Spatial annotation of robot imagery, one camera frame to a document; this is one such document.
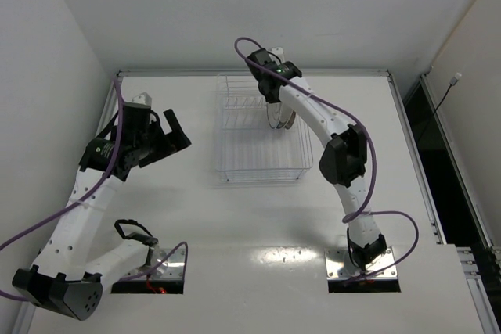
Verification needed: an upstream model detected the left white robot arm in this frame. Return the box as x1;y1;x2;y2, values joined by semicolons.
12;102;191;321

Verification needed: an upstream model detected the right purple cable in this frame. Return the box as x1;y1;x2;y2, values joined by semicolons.
234;37;421;285

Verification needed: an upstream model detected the green rimmed white plate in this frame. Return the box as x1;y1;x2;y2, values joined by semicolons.
283;110;296;130

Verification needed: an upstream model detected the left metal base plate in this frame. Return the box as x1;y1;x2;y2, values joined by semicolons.
119;242;189;282

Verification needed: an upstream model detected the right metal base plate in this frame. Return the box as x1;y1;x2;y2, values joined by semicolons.
324;246;400;281

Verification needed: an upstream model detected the white plate with line pattern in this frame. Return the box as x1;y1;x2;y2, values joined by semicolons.
266;102;290;129

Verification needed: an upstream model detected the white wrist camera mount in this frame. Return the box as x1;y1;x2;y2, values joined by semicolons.
131;92;153;107

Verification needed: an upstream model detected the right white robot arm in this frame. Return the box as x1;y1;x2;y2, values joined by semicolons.
238;48;387;271

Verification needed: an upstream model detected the metal base plate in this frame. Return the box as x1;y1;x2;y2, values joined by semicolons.
324;246;400;281
119;242;189;282

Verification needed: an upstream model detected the black cable with white plug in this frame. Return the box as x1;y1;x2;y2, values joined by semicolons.
414;72;463;143

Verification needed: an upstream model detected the white wire dish rack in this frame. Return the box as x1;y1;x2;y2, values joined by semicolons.
215;73;314;185

